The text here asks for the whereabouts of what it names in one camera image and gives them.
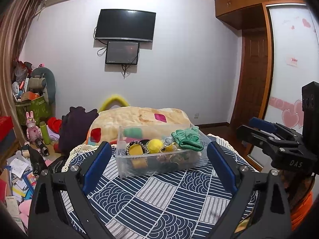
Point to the blue white patterned cloth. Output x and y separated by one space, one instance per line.
182 204

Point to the green cardboard box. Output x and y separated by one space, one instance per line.
42 111

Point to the yellow fuzzy headboard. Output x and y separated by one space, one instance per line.
115 99

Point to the small black wall monitor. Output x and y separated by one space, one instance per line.
120 52

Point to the large black wall television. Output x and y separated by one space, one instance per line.
121 24

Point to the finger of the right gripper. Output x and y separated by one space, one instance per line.
252 136
262 125

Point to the yellow ball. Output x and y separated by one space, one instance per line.
154 146

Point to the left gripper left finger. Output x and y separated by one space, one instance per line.
93 167

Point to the dark purple garment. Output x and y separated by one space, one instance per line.
74 128

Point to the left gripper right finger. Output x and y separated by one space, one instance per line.
225 167

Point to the beige plush blanket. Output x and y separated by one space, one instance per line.
106 126

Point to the clear plastic storage bin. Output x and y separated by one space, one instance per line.
170 159

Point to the green bottle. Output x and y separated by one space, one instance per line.
45 134

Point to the red box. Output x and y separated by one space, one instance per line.
6 126

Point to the wooden wardrobe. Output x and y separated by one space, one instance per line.
279 55

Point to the green knitted glove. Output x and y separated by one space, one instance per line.
188 138

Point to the grey plush toy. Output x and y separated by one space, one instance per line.
42 82

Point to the pink bunny figurine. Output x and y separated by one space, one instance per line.
33 131

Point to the striped red beige curtain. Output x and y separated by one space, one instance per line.
16 18

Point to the orange jacket sleeve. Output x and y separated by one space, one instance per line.
300 211

